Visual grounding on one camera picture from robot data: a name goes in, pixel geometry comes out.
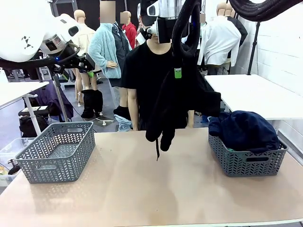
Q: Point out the green garment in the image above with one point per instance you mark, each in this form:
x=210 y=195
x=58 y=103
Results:
x=231 y=149

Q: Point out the white side table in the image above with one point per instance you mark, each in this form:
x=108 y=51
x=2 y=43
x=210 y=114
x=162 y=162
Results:
x=260 y=94

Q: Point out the mannequin base plate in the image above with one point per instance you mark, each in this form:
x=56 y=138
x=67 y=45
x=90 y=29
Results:
x=105 y=121

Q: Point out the white table leg frame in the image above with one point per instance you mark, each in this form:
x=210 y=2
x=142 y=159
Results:
x=275 y=125

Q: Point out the mannequin in black coat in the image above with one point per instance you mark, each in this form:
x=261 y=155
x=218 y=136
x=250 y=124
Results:
x=241 y=33

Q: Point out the light blue denim heap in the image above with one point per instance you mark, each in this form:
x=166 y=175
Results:
x=123 y=124

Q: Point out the mannequin in red top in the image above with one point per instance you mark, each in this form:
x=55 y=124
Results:
x=130 y=33

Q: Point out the black bag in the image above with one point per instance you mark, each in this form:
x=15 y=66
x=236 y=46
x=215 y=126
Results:
x=24 y=127

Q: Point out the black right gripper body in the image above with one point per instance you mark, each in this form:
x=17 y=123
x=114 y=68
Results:
x=164 y=30

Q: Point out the black tripod stand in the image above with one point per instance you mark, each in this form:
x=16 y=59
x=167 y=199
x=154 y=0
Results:
x=254 y=47

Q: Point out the black garment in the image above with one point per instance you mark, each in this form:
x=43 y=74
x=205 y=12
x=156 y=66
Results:
x=180 y=99

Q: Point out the person in black t-shirt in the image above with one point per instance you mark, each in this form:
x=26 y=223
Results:
x=142 y=71

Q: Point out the person's left forearm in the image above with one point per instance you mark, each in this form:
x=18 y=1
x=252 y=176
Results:
x=190 y=119

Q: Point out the mannequin in white green top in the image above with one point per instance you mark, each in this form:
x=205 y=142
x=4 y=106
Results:
x=203 y=30

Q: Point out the mannequin in cream jacket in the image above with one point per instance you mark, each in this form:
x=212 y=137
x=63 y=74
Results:
x=87 y=42

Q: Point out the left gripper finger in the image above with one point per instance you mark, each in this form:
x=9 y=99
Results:
x=62 y=72
x=88 y=62

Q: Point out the grey plastic lattice basket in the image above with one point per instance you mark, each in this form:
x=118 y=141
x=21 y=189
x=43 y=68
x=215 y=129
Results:
x=54 y=170
x=248 y=168

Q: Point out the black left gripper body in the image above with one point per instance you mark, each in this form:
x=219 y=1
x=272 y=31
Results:
x=69 y=58

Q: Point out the dark pump bottle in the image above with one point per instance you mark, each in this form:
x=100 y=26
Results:
x=15 y=169

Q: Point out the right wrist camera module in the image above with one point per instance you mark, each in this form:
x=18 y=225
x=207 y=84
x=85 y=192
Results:
x=143 y=37

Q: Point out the black fuzzy boot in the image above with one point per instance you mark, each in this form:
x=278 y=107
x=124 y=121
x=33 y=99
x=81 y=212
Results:
x=98 y=101
x=87 y=104

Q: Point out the clear storage bin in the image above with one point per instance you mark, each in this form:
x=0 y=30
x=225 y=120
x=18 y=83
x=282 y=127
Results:
x=9 y=151

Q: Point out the mannequin in white shirt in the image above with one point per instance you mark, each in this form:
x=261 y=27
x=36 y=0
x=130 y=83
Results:
x=220 y=40

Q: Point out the mannequin in light blue fleece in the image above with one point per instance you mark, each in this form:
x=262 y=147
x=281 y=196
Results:
x=101 y=47

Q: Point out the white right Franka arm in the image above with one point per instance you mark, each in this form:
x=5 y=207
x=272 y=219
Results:
x=170 y=8

